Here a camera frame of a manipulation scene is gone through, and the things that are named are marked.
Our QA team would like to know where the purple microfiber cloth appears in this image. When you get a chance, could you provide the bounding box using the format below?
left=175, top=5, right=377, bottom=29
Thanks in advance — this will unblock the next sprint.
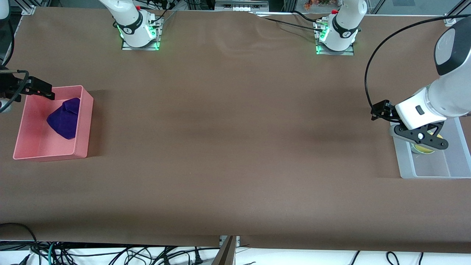
left=46, top=98, right=81, bottom=140

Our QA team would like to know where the green bowl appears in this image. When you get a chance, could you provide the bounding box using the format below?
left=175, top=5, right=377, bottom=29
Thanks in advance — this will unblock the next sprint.
left=410, top=142, right=435, bottom=155

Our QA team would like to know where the yellow cup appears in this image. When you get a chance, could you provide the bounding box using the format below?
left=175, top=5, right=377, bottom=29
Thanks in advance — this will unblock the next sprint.
left=415, top=133, right=445, bottom=154

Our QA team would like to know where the pink plastic bin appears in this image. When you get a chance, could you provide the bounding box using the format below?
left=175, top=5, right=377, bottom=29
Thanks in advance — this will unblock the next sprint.
left=13, top=85, right=94, bottom=162

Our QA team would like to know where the clear plastic bin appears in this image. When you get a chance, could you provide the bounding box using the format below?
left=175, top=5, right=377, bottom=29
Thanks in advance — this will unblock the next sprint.
left=390, top=117, right=471, bottom=179

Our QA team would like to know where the white background device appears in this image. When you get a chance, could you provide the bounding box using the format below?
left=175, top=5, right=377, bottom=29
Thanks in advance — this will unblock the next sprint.
left=215, top=0, right=270, bottom=11

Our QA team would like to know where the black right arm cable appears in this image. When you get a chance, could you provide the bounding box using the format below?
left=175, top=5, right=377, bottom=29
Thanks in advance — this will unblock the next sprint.
left=0, top=20, right=30, bottom=113

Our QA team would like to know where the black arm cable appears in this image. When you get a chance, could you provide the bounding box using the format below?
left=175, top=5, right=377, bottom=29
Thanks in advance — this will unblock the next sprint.
left=0, top=20, right=30, bottom=113
left=364, top=14, right=471, bottom=111

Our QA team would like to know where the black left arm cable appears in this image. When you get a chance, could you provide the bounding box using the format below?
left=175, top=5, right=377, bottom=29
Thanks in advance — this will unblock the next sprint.
left=364, top=14, right=471, bottom=111

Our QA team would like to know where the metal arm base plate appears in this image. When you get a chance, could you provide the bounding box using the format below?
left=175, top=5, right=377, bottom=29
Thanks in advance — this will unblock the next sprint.
left=315, top=20, right=355, bottom=56
left=121, top=18, right=161, bottom=51

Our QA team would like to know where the black cable on tabletop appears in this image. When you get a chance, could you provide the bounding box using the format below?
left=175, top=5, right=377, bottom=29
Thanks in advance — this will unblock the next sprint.
left=249, top=10, right=326, bottom=33

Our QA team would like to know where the black looped floor cable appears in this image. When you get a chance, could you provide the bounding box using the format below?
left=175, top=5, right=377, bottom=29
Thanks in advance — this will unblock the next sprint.
left=0, top=222, right=38, bottom=254

